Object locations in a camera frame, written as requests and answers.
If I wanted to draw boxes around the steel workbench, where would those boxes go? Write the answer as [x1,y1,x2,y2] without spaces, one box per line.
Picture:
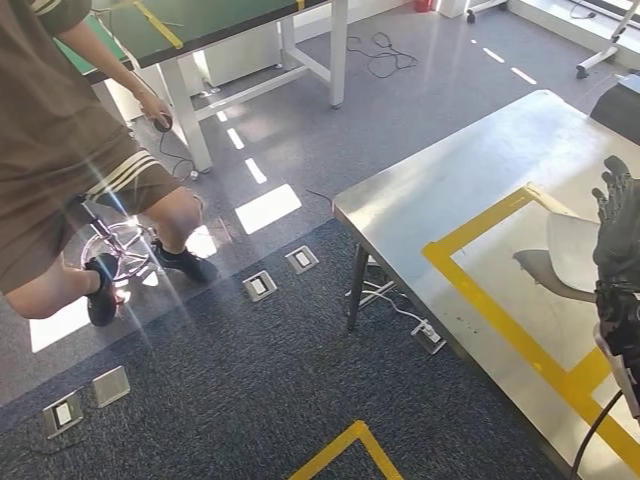
[332,89,640,480]

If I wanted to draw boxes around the white storage cabinet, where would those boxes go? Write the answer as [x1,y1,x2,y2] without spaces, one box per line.
[192,23,282,89]

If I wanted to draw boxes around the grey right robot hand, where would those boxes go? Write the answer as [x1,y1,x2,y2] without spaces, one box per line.
[591,155,640,287]

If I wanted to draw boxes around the white curved car body part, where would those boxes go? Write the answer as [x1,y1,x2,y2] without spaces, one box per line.
[512,211,601,305]

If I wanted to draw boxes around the black handheld device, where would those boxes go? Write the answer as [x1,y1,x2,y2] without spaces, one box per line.
[153,113,199,185]

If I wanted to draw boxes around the metal floor plate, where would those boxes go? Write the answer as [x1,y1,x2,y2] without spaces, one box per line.
[92,366,131,409]

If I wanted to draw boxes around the black floor cable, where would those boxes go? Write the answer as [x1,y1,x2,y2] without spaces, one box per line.
[346,31,419,80]

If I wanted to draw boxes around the white wheeled stand leg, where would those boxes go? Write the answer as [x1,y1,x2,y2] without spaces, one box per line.
[465,0,509,25]
[574,0,640,81]

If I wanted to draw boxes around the metal floor socket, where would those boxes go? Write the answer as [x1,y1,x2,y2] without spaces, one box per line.
[242,270,278,304]
[42,390,84,441]
[411,319,447,356]
[285,245,319,276]

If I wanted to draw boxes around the green top white table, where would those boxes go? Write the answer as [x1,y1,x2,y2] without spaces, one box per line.
[54,0,349,174]

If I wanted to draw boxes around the person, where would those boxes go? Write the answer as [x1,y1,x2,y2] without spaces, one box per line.
[0,0,220,329]

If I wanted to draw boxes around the white tangled cables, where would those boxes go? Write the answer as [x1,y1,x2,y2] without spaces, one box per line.
[345,278,426,327]

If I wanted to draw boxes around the chrome base stool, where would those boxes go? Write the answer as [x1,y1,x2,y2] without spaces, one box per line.
[79,198,157,283]

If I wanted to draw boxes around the yellow tape strip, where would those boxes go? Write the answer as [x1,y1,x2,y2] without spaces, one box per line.
[132,0,184,51]

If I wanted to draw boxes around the person's foot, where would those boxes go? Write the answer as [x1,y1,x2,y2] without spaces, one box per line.
[85,252,120,329]
[149,239,220,285]

